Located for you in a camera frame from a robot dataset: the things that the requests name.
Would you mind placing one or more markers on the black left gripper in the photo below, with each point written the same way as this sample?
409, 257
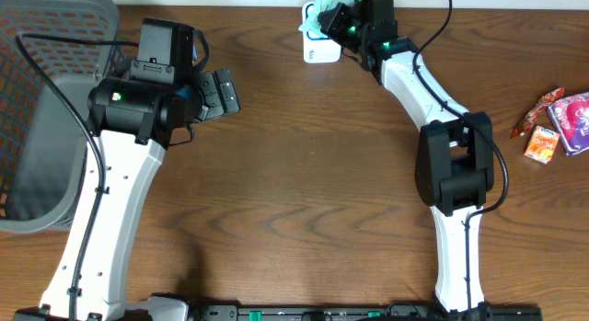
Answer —
217, 94

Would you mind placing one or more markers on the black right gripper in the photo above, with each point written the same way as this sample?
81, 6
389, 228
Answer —
335, 19

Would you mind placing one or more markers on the mint green wipes packet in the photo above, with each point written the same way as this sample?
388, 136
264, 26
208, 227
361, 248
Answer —
311, 24

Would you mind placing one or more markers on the orange red snack bar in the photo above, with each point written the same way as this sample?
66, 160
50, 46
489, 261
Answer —
527, 122

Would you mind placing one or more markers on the orange tissue packet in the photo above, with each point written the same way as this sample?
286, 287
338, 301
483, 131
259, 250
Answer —
542, 145

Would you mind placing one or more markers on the purple pink floral packet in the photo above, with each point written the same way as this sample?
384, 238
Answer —
569, 116

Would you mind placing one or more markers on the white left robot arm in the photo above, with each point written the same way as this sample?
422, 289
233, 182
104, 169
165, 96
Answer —
128, 129

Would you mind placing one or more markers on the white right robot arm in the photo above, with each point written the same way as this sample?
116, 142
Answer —
454, 168

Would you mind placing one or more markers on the dark grey plastic basket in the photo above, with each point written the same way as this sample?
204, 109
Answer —
43, 151

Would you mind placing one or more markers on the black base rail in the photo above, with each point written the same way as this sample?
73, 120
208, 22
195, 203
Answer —
403, 311

